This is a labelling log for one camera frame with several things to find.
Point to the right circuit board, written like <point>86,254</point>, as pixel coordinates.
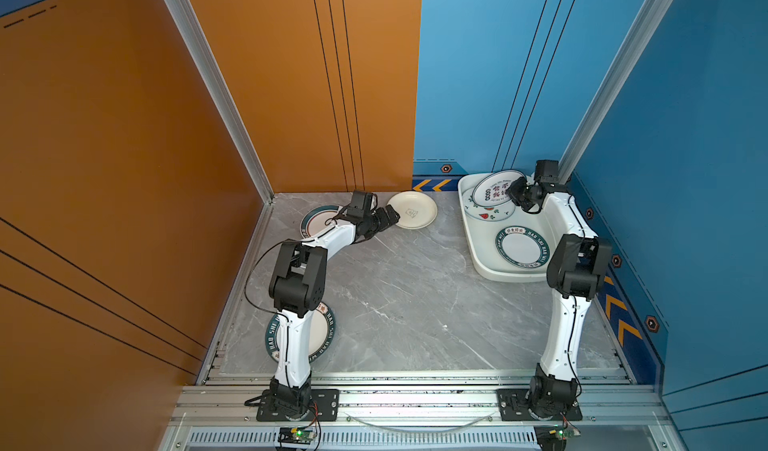
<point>555,438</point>

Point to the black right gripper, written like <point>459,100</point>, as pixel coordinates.
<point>513,192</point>

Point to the cream plain plate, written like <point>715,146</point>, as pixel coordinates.
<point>416,209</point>

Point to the green rim plate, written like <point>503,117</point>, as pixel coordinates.
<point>318,219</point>

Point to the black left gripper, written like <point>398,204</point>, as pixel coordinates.
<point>384,223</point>

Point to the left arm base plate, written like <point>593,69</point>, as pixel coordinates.
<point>320,403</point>

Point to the circuit board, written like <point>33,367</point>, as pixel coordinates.
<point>298,438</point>
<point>555,438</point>

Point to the left circuit board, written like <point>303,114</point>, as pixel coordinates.
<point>298,438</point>

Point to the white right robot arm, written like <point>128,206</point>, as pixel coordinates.
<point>576,273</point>

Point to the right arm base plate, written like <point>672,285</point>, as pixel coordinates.
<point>516,405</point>

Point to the red chinese characters plate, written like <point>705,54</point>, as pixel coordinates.
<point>491,191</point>

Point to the aluminium rail frame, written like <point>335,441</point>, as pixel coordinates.
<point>447,399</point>

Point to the watermelon pattern plate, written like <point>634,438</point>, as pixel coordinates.
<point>486,214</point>

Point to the white plastic bin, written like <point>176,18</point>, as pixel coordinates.
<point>559,217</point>

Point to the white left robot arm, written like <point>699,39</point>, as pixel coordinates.
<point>297,287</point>

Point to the green lettered plate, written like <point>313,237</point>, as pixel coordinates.
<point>322,333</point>
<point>522,247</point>

